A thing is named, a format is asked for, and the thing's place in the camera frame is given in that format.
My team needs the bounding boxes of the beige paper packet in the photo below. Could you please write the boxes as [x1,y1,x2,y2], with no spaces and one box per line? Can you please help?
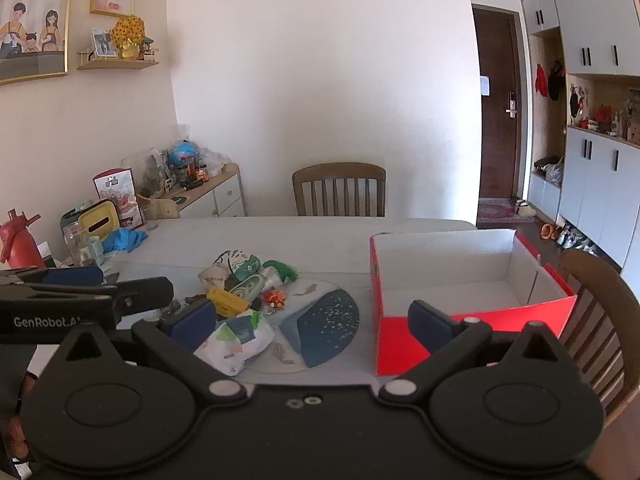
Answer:
[198,266,231,291]

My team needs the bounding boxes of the clear glass jar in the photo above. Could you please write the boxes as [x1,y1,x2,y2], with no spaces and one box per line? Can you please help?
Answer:
[63,221,96,267]

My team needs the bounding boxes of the white wood sideboard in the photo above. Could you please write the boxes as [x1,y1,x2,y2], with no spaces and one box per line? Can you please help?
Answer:
[165,162,247,218]

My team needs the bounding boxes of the small photo frame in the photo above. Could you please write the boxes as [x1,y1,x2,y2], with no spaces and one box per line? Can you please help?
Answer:
[90,27,118,58]

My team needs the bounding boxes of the yellow sunflower ornament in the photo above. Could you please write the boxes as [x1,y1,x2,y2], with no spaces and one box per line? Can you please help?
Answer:
[111,14,146,60]

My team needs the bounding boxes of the white wood wall cabinet unit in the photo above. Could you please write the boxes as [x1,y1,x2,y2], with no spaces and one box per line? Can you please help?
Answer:
[520,0,640,281]

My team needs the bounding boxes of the green tassel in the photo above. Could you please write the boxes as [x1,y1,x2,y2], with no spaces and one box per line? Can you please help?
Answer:
[262,260,299,282]

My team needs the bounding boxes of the red white paper bag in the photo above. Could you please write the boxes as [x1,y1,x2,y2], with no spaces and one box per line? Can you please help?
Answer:
[93,167,146,228]

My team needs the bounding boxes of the yellow green tissue box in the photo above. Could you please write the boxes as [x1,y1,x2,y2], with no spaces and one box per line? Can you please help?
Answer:
[61,199,121,241]

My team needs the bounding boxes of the gold framed wall poster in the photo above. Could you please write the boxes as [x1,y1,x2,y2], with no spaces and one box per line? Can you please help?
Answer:
[0,0,75,86]

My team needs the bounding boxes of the red water bottle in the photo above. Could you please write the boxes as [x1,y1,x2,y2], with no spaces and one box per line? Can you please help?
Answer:
[0,208,47,269]

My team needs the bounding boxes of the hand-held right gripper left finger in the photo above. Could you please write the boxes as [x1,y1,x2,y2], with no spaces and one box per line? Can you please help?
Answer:
[47,300,251,403]

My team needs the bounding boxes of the wooden wall shelf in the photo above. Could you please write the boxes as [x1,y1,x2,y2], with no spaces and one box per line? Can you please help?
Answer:
[77,57,160,71]

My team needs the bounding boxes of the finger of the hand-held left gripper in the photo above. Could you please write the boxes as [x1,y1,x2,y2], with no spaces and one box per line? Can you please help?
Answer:
[114,276,174,329]
[0,266,104,288]

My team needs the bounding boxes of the white green orange snack packet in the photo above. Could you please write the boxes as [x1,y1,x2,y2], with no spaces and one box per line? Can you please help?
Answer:
[195,310,276,376]

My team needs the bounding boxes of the patterned doormat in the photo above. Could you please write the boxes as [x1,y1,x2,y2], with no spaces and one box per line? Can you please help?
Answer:
[477,199,541,226]

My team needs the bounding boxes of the brown entry door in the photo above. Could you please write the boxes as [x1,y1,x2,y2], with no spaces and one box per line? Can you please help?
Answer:
[472,4,523,201]

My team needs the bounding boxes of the small yellow box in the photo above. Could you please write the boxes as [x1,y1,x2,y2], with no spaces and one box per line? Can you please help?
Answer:
[207,287,251,318]

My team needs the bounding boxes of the brown wooden chair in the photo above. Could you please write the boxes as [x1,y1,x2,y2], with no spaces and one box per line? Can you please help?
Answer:
[557,249,640,431]
[292,162,387,217]

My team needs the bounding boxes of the clear plastic bag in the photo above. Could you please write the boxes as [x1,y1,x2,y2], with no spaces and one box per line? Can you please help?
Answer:
[197,147,232,177]

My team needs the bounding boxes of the blue globe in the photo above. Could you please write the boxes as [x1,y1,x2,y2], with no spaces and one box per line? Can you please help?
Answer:
[169,142,198,166]

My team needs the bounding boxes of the black hanging bag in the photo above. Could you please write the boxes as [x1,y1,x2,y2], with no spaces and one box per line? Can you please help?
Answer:
[547,60,566,101]

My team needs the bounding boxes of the blue cloth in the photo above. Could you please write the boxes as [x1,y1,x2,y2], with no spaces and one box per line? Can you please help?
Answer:
[102,228,149,253]

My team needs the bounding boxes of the small orange red toy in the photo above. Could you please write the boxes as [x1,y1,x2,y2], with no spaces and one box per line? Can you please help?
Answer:
[262,287,289,311]

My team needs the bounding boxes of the white sneakers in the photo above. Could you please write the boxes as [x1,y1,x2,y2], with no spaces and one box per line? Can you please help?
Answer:
[557,227,598,256]

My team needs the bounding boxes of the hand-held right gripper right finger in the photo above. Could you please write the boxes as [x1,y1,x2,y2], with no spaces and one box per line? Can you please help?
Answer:
[379,300,576,403]

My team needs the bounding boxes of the blue fish printed table mat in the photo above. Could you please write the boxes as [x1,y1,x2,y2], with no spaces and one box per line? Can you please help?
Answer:
[100,260,379,376]

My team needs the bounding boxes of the clear wrapped plant bundle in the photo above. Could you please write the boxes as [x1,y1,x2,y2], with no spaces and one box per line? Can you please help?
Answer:
[142,149,172,196]

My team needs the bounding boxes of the red cardboard box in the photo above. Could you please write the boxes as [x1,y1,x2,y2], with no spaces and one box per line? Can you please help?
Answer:
[370,229,578,377]

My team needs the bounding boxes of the white green patterned packet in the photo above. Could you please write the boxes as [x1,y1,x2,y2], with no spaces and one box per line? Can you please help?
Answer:
[215,249,262,281]

